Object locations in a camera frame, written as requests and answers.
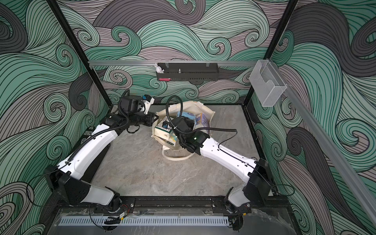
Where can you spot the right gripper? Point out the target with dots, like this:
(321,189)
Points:
(191,122)

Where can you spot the white cable duct strip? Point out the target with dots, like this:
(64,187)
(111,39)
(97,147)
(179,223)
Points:
(147,221)

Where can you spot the clear plastic wall bin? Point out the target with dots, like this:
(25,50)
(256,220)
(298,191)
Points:
(266,79)

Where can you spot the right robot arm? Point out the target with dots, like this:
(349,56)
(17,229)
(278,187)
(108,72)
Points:
(256,176)

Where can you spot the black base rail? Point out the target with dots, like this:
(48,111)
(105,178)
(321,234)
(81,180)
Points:
(214,204)

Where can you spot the floral canvas tote bag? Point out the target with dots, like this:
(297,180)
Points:
(170,112)

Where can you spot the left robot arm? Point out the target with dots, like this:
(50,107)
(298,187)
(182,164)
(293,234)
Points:
(66,179)

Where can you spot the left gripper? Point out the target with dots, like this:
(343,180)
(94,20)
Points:
(150,120)

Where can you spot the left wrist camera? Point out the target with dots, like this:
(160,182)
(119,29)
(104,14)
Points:
(147,101)

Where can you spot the light blue tissue pack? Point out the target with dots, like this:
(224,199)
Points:
(187,117)

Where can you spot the purple tissue pack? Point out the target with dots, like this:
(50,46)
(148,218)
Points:
(201,121)

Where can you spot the white bunny figurine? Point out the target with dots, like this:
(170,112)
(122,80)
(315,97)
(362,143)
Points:
(158,68)

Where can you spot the black hard carry case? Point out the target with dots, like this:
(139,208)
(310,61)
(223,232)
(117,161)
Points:
(94,153)

